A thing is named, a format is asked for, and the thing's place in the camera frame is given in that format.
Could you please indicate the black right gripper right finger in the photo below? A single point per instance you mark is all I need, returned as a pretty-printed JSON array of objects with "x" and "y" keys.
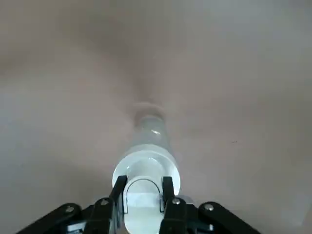
[{"x": 178, "y": 217}]

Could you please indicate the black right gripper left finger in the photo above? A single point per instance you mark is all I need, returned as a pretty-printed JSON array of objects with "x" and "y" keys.
[{"x": 97, "y": 217}]

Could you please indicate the clear condiment bottle white cap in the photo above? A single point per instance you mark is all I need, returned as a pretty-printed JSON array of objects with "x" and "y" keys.
[{"x": 146, "y": 156}]

